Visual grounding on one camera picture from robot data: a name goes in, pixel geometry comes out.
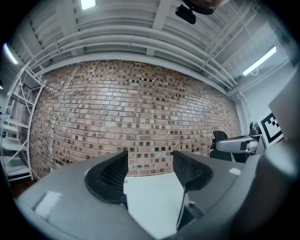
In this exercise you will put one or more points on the white metal shelving rack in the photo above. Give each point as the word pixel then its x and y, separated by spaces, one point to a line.
pixel 18 171

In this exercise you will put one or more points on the white desk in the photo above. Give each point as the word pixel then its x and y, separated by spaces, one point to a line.
pixel 152 206

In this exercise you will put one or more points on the long ceiling light tube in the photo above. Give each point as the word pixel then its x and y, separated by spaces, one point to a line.
pixel 260 60

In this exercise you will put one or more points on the black mesh office chair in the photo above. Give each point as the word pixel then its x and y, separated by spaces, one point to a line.
pixel 220 135

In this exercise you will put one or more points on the ceiling light strip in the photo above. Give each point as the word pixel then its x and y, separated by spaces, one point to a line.
pixel 10 54

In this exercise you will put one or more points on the ceiling light panel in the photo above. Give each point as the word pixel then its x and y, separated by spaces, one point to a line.
pixel 88 4

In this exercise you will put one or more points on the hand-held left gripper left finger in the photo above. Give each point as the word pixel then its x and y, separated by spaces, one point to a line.
pixel 77 187

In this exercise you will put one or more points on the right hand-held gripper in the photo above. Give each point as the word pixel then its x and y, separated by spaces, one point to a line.
pixel 269 131

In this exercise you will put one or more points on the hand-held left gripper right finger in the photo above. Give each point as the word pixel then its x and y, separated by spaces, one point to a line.
pixel 199 178

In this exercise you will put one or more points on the black head-worn camera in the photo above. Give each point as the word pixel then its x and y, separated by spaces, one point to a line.
pixel 186 15

